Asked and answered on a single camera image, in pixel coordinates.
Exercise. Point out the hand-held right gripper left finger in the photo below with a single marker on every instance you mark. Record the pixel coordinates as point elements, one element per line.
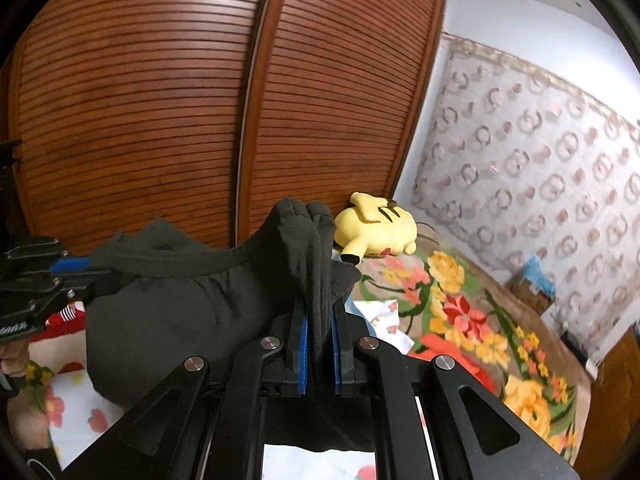
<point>301,360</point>

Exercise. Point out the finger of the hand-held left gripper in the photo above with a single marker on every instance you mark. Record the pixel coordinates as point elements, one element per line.
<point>95,282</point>
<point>70,265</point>

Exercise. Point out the red striped cloth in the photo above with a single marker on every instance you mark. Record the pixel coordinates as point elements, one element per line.
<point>57,322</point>

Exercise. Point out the yellow plush toy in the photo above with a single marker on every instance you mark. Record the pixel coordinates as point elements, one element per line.
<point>375,227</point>

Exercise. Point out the white floral bed sheet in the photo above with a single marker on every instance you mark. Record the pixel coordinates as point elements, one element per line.
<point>75,410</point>

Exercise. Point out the dark grey pants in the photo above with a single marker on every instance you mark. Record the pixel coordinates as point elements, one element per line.
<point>200,320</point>

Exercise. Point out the brown floral blanket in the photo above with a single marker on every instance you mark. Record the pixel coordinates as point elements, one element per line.
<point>475,330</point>

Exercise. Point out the person's left hand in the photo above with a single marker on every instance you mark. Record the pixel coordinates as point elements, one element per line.
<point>12,360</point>

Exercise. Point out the wooden louvered wardrobe door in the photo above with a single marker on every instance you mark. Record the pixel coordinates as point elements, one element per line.
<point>340,85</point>
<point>135,110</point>

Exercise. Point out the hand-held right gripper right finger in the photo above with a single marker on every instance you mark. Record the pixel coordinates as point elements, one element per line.
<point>338,360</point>

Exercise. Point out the blue and brown box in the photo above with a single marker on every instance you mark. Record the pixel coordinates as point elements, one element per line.
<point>539,272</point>

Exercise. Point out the wooden cabinet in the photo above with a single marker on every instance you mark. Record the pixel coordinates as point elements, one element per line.
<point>617,400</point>

